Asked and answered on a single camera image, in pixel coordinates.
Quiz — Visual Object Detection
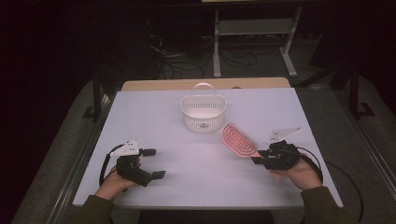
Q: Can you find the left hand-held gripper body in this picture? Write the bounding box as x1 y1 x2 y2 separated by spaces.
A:
109 139 154 188

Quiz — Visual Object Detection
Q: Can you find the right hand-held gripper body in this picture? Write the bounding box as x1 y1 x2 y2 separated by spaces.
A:
262 126 304 172

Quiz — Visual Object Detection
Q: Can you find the pink hairbrush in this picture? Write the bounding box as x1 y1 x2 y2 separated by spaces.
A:
220 122 284 181

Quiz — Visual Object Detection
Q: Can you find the person's left hand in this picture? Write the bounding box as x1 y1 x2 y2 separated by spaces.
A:
94 158 142 202

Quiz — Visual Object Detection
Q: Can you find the person's right hand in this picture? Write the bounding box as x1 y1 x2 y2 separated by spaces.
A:
271 154 323 191

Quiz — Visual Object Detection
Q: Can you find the white perforated plastic basket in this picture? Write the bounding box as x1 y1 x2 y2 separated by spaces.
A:
180 82 228 135

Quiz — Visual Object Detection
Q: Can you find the black metal stand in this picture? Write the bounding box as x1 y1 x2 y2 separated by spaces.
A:
347 62 376 121
81 70 105 123

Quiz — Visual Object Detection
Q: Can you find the white metal stand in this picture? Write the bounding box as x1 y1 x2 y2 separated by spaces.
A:
212 6 304 78

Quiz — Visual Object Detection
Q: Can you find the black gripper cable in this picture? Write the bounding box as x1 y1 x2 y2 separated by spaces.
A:
98 143 126 189
294 146 325 185

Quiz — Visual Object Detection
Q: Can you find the metal floor rail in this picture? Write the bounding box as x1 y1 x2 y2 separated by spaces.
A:
335 91 396 191
46 92 120 224

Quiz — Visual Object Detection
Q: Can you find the thin black cable loop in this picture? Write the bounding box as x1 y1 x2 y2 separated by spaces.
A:
324 161 365 224

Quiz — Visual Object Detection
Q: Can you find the bundle of black floor cables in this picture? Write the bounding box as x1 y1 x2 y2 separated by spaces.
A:
148 33 260 80

